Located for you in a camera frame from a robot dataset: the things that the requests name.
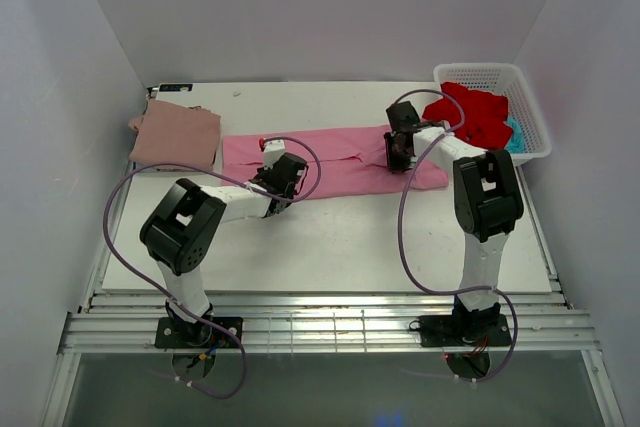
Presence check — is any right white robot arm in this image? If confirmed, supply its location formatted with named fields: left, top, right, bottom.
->
left=384, top=101, right=524, bottom=347

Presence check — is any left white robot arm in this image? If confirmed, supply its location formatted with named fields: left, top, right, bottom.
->
left=139, top=153, right=308, bottom=347

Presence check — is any red t shirt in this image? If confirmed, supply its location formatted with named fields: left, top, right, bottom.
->
left=441, top=82, right=513, bottom=150

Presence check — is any white plastic mesh basket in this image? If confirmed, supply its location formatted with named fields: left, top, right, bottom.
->
left=433, top=62, right=552, bottom=167

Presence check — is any teal t shirt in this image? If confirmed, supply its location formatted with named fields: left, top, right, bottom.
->
left=505, top=116, right=527, bottom=155

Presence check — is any folded dusty pink t shirt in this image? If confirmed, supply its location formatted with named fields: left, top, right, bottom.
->
left=128, top=100, right=221, bottom=170

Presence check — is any blue label sticker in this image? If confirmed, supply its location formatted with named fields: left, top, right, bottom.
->
left=157, top=83, right=193, bottom=92

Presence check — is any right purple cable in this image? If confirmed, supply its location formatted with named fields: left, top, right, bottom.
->
left=392, top=89, right=517, bottom=384

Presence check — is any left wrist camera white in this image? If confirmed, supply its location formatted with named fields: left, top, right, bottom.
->
left=259, top=139, right=286, bottom=171

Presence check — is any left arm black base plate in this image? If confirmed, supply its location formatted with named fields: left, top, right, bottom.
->
left=154, top=316, right=237, bottom=350

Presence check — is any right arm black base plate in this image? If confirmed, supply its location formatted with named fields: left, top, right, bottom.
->
left=408, top=300, right=512, bottom=347

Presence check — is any aluminium rail frame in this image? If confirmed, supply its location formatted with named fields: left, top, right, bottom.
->
left=54, top=161, right=601, bottom=427

